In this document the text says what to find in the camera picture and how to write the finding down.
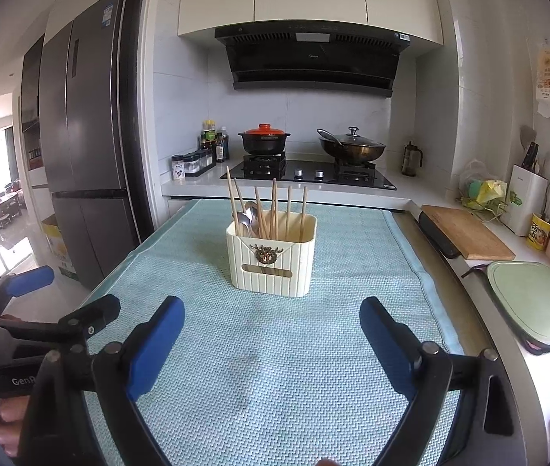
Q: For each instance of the wok with glass lid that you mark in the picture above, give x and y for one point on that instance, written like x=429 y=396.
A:
x=352 y=153

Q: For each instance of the cream ribbed utensil holder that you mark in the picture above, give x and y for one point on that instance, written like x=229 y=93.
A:
x=299 y=272

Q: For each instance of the small dark sauce bottle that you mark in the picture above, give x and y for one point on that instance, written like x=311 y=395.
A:
x=219 y=153

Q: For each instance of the dark soy sauce bottle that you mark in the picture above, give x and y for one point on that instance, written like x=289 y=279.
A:
x=223 y=145

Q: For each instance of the cardboard box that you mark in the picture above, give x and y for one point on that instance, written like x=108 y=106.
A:
x=59 y=247

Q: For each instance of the bunch of wooden chopsticks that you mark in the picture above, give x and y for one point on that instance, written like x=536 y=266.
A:
x=302 y=216

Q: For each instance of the white knife holder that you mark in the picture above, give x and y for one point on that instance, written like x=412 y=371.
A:
x=522 y=204

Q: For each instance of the wooden cutting board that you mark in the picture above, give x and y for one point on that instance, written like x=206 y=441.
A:
x=469 y=233

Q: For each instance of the yellow noodle cup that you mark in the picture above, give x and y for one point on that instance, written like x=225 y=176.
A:
x=539 y=233

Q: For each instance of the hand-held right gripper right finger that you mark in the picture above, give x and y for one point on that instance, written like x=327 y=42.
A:
x=381 y=344

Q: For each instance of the grey spatula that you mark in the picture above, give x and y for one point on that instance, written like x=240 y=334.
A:
x=527 y=135

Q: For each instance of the plastic bag with sponges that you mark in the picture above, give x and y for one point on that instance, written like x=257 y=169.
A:
x=488 y=189

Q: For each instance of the black spice rack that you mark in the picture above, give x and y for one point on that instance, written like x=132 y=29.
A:
x=202 y=173

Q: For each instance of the black clay pot red lid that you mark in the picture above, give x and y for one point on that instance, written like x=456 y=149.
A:
x=262 y=144

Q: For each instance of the grey refrigerator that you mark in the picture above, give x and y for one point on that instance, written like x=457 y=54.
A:
x=90 y=131

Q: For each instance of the black glass gas cooktop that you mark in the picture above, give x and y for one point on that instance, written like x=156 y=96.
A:
x=309 y=182

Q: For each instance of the spice jar black lid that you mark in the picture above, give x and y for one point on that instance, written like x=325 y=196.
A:
x=209 y=158
x=190 y=164
x=201 y=160
x=178 y=169

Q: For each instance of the wooden dining table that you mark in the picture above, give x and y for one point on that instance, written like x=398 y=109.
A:
x=0 y=206

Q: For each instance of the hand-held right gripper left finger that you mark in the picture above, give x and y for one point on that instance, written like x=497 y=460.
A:
x=153 y=344

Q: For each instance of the oil bottle yellow cap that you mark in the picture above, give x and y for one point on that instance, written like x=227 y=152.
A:
x=209 y=138

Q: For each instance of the light green cutting board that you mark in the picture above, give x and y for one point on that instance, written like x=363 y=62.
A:
x=532 y=306

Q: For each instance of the black burner grate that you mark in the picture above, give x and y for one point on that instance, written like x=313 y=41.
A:
x=264 y=166
x=355 y=173

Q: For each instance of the glass french press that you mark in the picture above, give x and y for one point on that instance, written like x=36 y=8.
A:
x=409 y=160

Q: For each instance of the teal woven mat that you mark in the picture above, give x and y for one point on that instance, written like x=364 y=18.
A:
x=279 y=349

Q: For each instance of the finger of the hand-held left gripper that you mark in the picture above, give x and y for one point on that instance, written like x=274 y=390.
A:
x=30 y=281
x=95 y=313

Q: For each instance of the black range hood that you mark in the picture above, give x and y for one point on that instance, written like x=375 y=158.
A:
x=309 y=63

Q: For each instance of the metal spoon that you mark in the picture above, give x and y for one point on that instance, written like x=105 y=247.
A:
x=242 y=221
x=254 y=214

